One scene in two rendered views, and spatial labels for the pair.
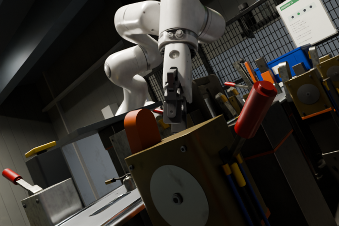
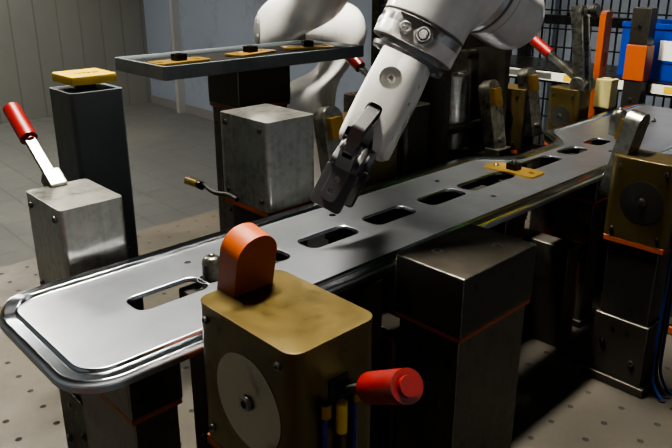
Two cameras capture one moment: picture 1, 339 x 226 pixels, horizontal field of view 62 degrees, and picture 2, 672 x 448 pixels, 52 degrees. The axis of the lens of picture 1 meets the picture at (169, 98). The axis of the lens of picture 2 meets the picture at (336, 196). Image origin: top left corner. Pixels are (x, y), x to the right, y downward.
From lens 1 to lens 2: 0.24 m
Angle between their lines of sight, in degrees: 24
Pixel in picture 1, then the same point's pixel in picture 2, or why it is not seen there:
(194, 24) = (467, 22)
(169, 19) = not seen: outside the picture
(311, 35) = not seen: outside the picture
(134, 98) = (314, 2)
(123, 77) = not seen: outside the picture
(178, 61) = (390, 98)
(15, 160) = not seen: outside the picture
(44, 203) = (63, 229)
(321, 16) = not seen: outside the picture
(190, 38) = (442, 52)
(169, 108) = (329, 182)
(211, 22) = (509, 20)
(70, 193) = (111, 222)
